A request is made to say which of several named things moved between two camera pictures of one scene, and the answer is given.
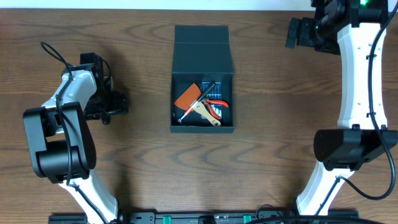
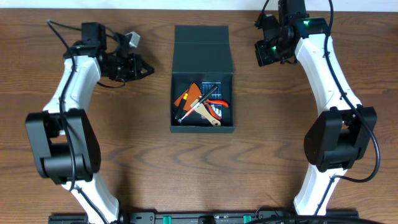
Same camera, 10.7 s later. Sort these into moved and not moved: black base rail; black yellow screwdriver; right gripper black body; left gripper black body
Moved: black yellow screwdriver; right gripper black body; left gripper black body
Not moved: black base rail
